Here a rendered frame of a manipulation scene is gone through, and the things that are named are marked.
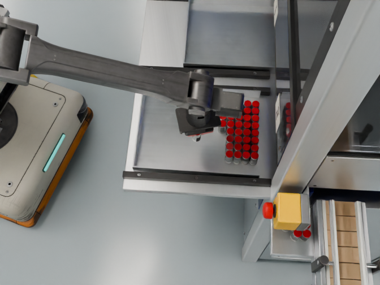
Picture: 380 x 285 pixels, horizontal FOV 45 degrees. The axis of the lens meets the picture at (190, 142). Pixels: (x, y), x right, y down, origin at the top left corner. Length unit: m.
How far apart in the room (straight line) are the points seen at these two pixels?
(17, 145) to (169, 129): 0.94
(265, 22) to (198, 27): 0.22
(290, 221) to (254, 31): 0.66
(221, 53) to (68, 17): 1.48
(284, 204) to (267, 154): 0.24
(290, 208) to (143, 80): 0.45
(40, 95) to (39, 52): 1.31
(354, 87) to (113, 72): 0.43
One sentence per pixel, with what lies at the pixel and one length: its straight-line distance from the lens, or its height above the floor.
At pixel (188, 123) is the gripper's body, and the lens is 1.10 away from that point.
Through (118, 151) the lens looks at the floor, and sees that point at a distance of 2.28.
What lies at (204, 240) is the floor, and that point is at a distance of 2.11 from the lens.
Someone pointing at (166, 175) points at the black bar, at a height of 0.90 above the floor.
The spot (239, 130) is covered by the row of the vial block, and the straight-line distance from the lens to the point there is 1.27.
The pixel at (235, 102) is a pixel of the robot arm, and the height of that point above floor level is 1.19.
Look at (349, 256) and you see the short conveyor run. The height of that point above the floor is 0.93.
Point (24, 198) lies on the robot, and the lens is 2.01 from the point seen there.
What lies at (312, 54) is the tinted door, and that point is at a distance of 0.89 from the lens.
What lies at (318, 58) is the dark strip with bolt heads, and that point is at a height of 1.41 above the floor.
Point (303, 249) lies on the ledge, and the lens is 1.24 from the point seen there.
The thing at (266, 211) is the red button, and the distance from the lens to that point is 1.10.
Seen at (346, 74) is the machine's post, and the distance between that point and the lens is 0.70.
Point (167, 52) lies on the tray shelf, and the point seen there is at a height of 0.88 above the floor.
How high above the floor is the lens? 2.06
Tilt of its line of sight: 66 degrees down
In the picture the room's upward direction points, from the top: 2 degrees counter-clockwise
